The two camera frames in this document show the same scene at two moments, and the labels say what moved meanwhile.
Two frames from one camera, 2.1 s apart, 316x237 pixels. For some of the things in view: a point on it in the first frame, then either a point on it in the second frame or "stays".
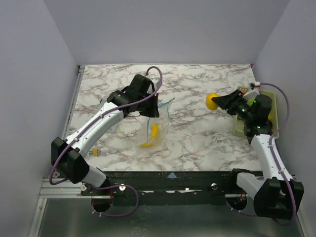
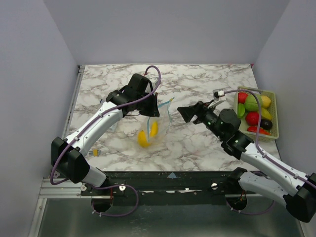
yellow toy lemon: (210, 104) to (142, 139)
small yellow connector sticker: (95, 152) stays
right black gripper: (233, 100) to (196, 112)
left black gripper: (153, 112) stays
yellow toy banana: (154, 134) stays
